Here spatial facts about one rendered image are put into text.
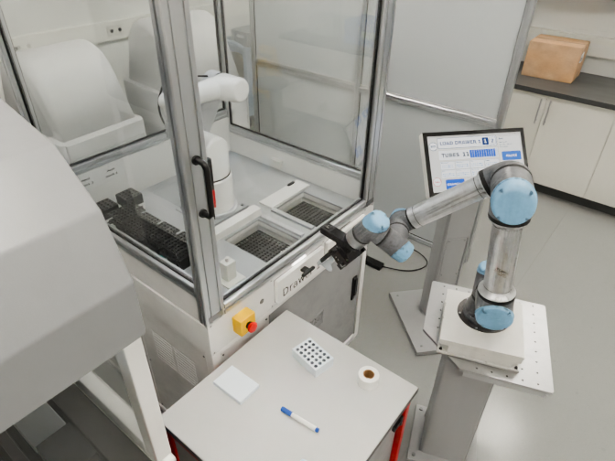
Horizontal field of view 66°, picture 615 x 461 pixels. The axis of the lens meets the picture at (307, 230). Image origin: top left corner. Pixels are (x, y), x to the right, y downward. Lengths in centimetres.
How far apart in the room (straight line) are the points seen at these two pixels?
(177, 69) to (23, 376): 70
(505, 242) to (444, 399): 87
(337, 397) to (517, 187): 86
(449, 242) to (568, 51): 231
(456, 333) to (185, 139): 114
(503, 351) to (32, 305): 144
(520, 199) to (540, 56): 323
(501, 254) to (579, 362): 169
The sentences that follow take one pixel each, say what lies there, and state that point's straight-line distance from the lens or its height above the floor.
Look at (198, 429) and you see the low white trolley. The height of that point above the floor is 76.
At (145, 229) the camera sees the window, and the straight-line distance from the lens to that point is 164.
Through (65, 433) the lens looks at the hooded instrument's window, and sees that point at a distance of 109.
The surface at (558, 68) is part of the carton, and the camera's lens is 454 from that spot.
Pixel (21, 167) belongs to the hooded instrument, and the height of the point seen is 172.
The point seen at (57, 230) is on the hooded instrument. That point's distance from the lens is 88.
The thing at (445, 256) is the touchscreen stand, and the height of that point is 50.
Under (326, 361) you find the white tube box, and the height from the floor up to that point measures 80.
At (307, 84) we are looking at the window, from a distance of 159.
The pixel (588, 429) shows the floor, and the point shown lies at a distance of 285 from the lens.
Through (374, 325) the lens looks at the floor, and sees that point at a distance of 294.
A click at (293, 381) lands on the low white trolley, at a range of 168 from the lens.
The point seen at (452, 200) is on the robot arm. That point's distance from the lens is 158.
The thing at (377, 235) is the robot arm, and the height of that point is 122.
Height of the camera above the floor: 209
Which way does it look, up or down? 35 degrees down
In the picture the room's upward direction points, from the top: 1 degrees clockwise
